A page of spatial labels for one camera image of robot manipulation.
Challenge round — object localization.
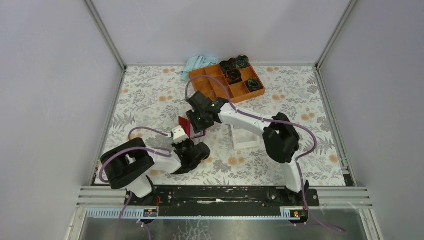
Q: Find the red leather card holder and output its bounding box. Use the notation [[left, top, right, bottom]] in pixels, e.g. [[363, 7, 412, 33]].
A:
[[178, 116, 206, 139]]

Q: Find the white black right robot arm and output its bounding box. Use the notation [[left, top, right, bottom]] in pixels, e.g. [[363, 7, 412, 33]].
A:
[[185, 91, 309, 206]]

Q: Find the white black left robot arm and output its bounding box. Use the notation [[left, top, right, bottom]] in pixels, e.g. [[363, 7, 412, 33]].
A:
[[98, 137, 211, 206]]

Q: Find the white card box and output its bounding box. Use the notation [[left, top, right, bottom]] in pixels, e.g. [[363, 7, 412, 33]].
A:
[[230, 125, 261, 150]]

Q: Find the orange wooden compartment tray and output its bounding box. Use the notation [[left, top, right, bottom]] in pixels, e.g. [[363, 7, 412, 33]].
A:
[[189, 55, 266, 103]]

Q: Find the rolled tie orange pattern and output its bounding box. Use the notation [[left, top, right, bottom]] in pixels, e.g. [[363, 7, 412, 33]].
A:
[[225, 69, 243, 85]]

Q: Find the rolled tie dark striped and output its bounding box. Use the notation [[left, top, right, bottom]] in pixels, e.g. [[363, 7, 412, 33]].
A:
[[219, 58, 237, 75]]

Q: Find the light blue cloth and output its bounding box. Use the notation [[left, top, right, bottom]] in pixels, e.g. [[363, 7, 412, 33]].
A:
[[181, 55, 219, 82]]

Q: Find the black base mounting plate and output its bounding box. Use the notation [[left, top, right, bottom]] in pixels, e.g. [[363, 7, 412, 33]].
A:
[[125, 185, 320, 217]]

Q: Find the rolled tie green pattern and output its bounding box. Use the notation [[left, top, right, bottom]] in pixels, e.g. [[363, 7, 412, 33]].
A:
[[245, 77, 263, 93]]

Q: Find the rolled tie yellow green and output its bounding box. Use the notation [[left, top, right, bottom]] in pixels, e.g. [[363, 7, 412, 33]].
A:
[[235, 55, 251, 69]]

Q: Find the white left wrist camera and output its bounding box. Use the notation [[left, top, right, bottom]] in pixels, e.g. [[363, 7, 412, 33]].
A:
[[171, 125, 190, 144]]

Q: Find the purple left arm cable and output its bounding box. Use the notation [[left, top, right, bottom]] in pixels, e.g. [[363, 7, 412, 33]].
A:
[[98, 126, 173, 240]]

